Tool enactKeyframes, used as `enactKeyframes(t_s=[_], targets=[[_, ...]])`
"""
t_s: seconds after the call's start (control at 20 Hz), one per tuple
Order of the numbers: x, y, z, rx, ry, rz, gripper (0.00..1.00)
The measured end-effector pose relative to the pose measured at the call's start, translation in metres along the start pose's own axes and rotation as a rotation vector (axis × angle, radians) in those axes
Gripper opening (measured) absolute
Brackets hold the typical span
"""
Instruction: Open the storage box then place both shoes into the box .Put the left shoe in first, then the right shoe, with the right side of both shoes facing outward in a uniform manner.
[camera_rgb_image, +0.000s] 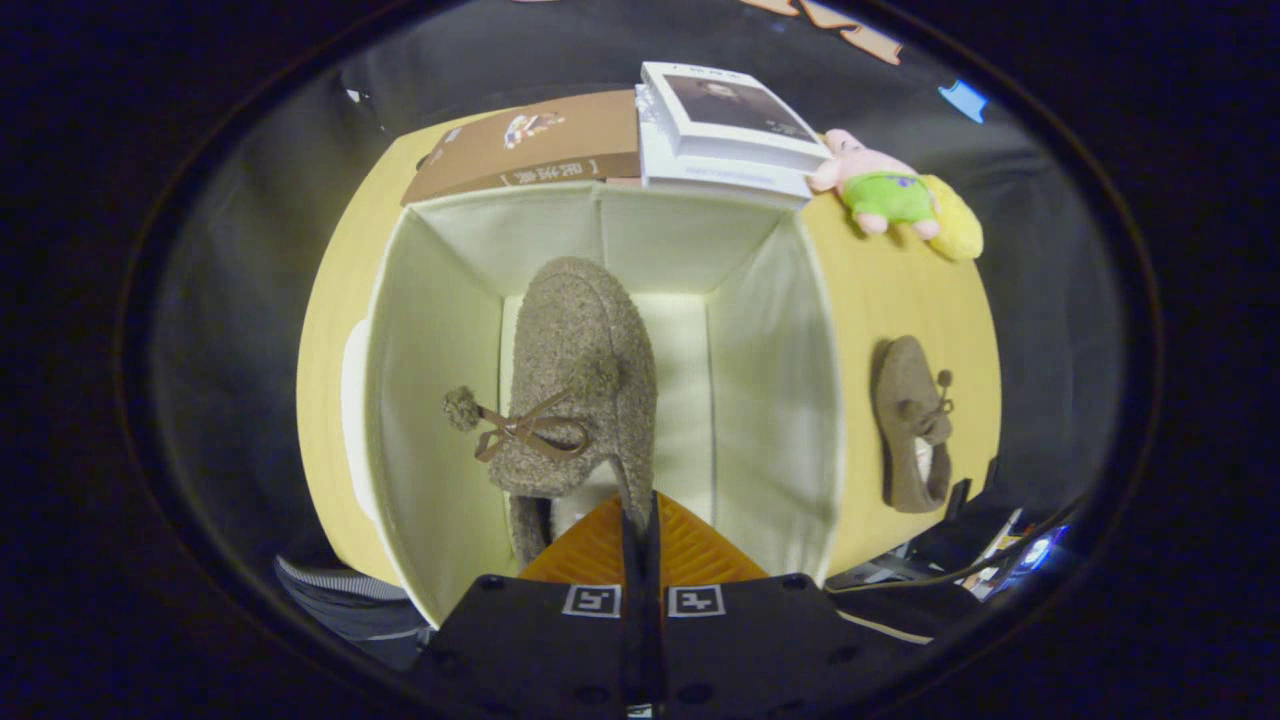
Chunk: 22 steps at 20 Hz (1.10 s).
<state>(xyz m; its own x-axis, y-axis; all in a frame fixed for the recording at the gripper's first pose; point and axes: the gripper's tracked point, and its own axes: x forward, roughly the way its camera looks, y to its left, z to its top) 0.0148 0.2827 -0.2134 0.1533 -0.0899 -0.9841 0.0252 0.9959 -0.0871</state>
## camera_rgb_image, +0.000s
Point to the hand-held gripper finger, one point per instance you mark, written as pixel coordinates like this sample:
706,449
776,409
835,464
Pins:
655,640
632,620

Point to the brown fuzzy slipper shoe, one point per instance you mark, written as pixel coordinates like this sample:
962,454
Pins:
900,400
580,340

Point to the fabric storage box with lid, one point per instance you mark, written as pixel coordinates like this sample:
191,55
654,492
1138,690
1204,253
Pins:
440,400

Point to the brown cardboard box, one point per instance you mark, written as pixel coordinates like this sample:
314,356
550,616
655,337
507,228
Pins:
560,140

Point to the black table clamp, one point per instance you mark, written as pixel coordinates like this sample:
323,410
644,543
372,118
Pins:
958,500

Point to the blue printed packet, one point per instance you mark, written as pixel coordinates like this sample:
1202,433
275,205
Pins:
1040,552

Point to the pink plush toy green shorts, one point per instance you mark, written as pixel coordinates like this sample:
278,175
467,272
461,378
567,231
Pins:
885,195

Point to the yellow plush toy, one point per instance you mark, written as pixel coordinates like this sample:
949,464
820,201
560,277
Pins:
960,225

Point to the black backdrop cloth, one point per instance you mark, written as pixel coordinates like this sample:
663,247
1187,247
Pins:
1050,300

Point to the white book with portrait cover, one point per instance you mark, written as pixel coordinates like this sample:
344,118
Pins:
730,105

